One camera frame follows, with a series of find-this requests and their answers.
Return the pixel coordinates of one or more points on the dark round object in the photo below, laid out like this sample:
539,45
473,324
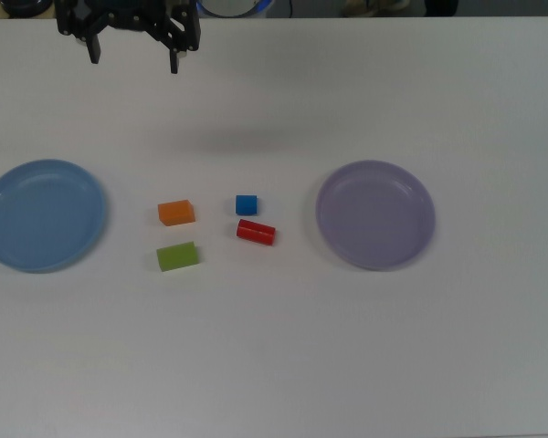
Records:
25,7

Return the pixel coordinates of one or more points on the blue cube block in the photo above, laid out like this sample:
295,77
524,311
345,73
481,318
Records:
245,205

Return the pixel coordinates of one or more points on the blue plate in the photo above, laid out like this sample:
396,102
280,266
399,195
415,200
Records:
41,219

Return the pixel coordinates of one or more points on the orange rectangular block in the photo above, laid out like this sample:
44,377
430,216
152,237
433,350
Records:
175,212

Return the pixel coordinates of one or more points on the green rectangular block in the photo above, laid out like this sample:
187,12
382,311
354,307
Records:
177,257

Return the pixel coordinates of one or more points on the red cylinder block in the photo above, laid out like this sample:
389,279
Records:
255,232

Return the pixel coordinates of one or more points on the purple plate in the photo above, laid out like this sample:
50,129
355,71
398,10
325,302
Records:
374,219

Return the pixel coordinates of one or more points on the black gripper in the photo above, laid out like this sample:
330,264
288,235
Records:
128,9

